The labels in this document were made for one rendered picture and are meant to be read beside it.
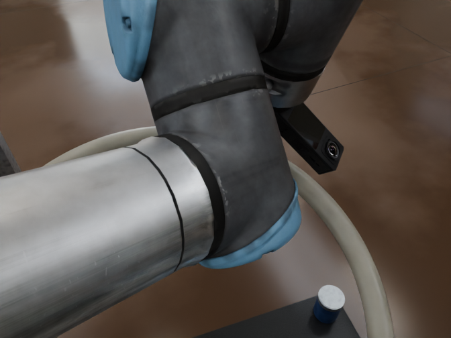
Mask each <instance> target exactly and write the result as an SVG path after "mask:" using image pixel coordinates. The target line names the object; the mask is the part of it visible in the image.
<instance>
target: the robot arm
mask: <svg viewBox="0 0 451 338"><path fill-rule="evenodd" d="M362 1H363V0H103V8H104V14H105V22H106V26H107V33H108V38H109V43H110V46H111V51H112V54H113V55H114V59H115V65H116V66H117V69H118V71H119V73H120V74H121V76H122V77H123V78H125V79H127V80H130V81H132V82H136V81H139V80H140V79H142V82H143V84H144V88H145V91H146V95H147V98H148V102H149V105H150V108H151V112H152V116H153V119H154V123H155V126H156V130H157V132H158V135H157V136H154V137H152V136H151V137H148V138H146V139H143V140H141V141H140V142H139V143H137V144H135V145H131V146H126V147H123V148H118V149H115V150H109V151H106V152H101V153H98V154H93V155H90V156H85V157H82V158H77V159H74V160H68V161H65V162H60V163H57V164H52V165H48V166H43V167H40V168H35V169H32V170H26V171H23V172H18V173H15V174H10V175H7V176H2V177H0V338H56V337H57V336H59V335H61V334H63V333H65V332H67V331H69V330H71V329H72V328H74V327H76V326H78V325H80V324H81V323H84V322H85V321H87V320H89V319H91V318H92V317H94V316H96V315H98V314H99V313H102V312H103V311H105V310H107V309H109V308H111V307H112V306H114V305H116V304H118V303H119V302H121V301H123V300H125V299H127V298H129V297H131V296H132V295H134V294H136V293H138V292H139V291H141V290H143V289H145V288H147V287H149V286H151V285H152V284H154V283H156V282H158V281H159V280H161V279H163V278H165V277H167V276H169V275H171V274H172V273H174V272H176V271H178V270H180V269H181V268H184V267H189V266H194V265H196V264H201V265H202V266H204V267H206V268H211V269H224V268H233V267H236V266H241V265H244V264H248V263H250V262H253V261H256V260H259V259H260V258H262V255H263V254H268V253H269V252H274V251H276V250H278V249H279V248H281V247H282V246H284V245H285V244H286V243H287V242H289V241H290V240H291V239H292V238H293V237H294V235H295V234H296V232H297V231H298V229H299V227H300V224H301V209H300V206H299V201H298V186H297V183H296V181H295V179H294V178H293V177H292V174H291V170H290V167H289V163H288V160H287V155H286V153H285V149H284V145H283V141H282V138H281V136H282V137H283V139H284V140H285V141H286V142H287V143H288V144H289V145H290V146H291V147H292V148H293V149H294V150H295V151H296V152H297V153H298V154H299V155H300V156H301V157H302V158H303V159H304V160H305V161H306V162H307V163H308V164H309V165H310V166H311V167H312V168H313V169H314V170H315V171H316V172H317V173H318V174H319V175H320V174H325V173H328V172H333V171H335V170H336V169H337V167H338V164H339V161H340V158H341V156H342V153H343V151H344V147H343V145H342V144H341V143H340V142H339V141H338V140H337V139H336V138H335V137H334V136H333V134H332V133H331V132H330V131H329V130H328V129H327V128H326V126H325V125H324V124H323V123H322V122H321V121H320V120H319V119H318V118H317V117H316V116H315V115H314V114H313V112H312V111H311V110H310V109H309V108H308V107H307V106H306V104H305V103H304V101H306V99H307V98H308V97H309V96H310V94H311V92H312V90H313V89H314V87H315V85H316V84H317V82H318V80H319V78H320V76H321V74H322V73H323V71H324V69H325V66H326V64H327V63H328V62H329V60H330V58H331V57H332V54H333V53H334V51H335V49H336V48H337V46H338V44H339V42H340V40H341V39H342V37H343V35H344V33H345V31H346V30H347V28H348V26H349V25H350V22H351V21H352V19H353V17H354V16H355V14H356V12H357V11H358V8H359V7H360V5H361V3H362Z"/></svg>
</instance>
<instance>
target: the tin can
mask: <svg viewBox="0 0 451 338"><path fill-rule="evenodd" d="M344 303H345V297H344V294H343V292H342V291H341V290H340V289H339V288H337V287H335V286H332V285H326V286H323V287H322V288H321V289H320V290H319V292H318V295H317V299H316V301H315V304H314V307H313V312H314V315H315V317H316V318H317V319H318V320H319V321H321V322H323V323H333V322H334V321H335V320H336V319H337V317H338V315H339V313H340V311H341V309H342V307H343V305H344Z"/></svg>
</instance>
